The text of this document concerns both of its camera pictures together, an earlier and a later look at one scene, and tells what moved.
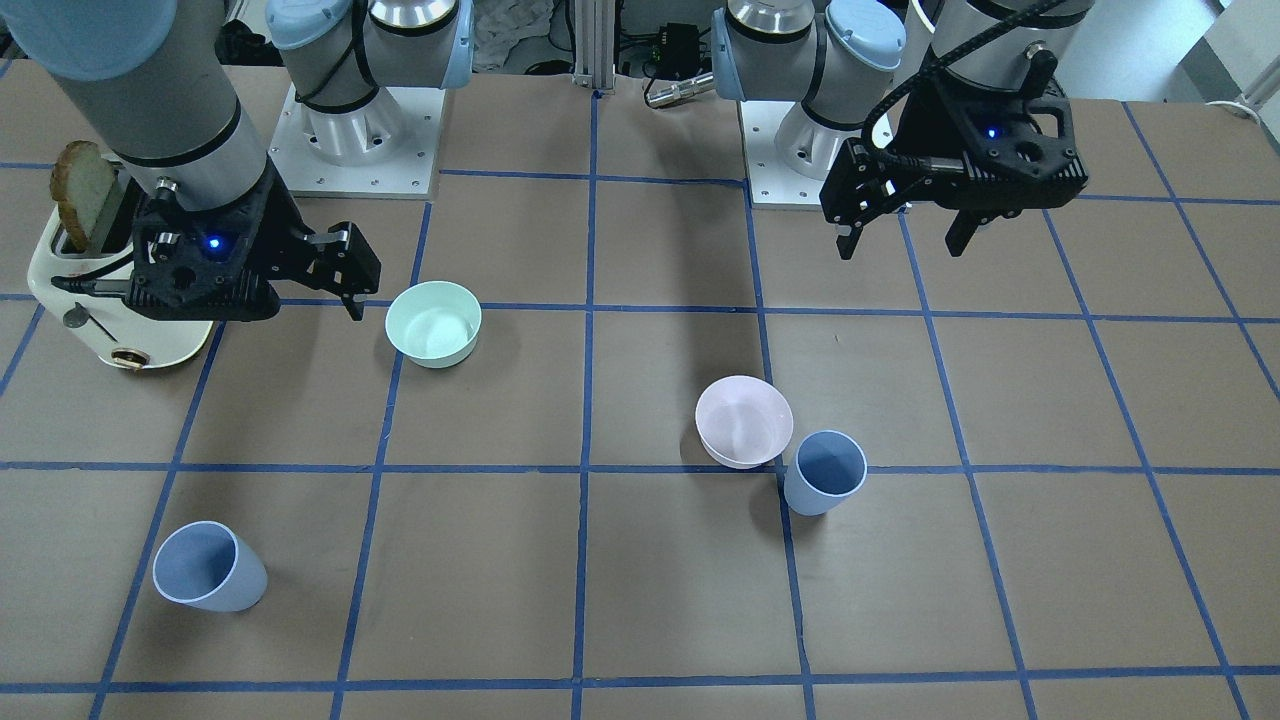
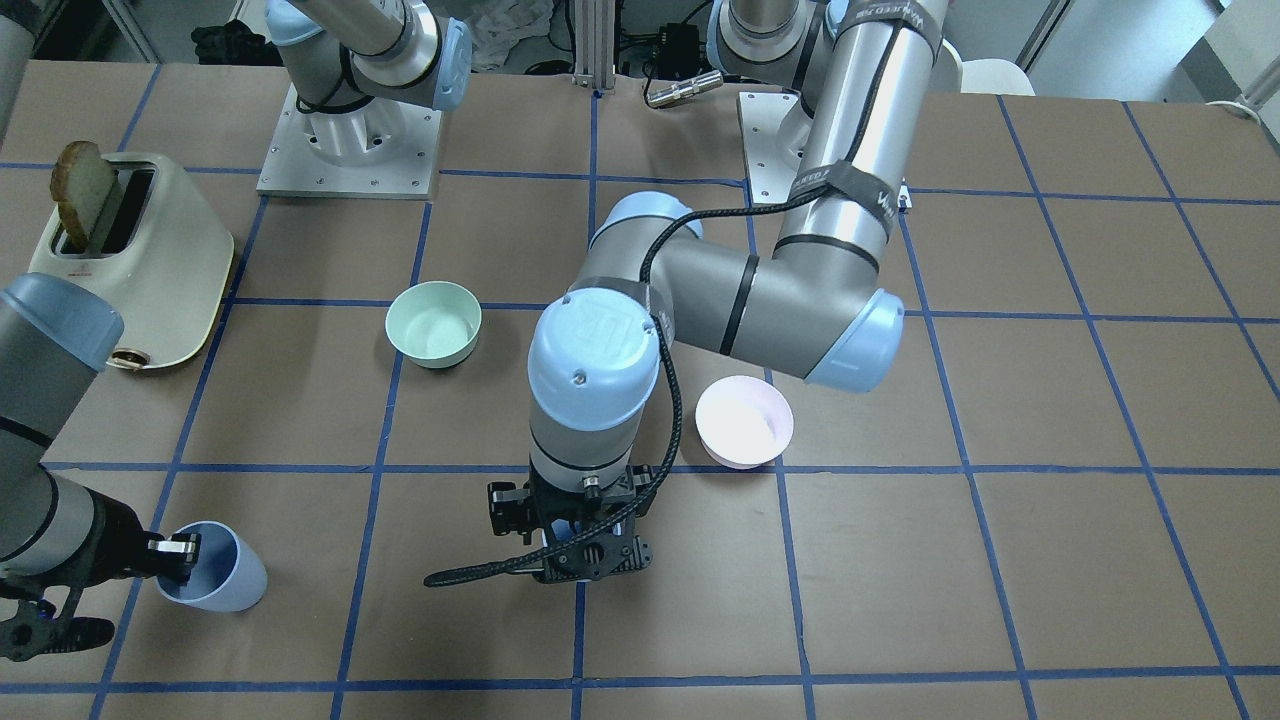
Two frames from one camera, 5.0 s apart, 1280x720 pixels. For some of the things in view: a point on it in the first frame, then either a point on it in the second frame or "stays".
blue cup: (205, 565) stays
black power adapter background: (675, 55) stays
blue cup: (828, 467) → (562, 529)
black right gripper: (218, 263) → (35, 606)
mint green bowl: (436, 324) stays
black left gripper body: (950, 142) → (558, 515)
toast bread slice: (80, 181) stays
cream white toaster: (89, 290) stays
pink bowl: (743, 421) stays
